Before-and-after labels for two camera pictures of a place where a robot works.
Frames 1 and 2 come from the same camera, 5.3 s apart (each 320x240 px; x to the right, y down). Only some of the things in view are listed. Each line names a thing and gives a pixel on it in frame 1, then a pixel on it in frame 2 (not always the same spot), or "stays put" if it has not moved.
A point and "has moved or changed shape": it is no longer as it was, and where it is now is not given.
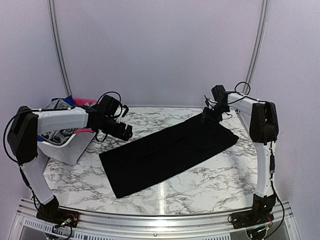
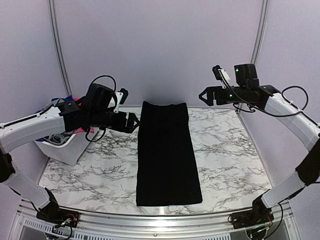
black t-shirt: (159, 158) has moved or changed shape
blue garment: (70, 100) stays put
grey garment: (57, 136) stays put
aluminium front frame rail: (32, 225) stays put
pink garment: (79, 101) stays put
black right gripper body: (215, 115) -> (223, 99)
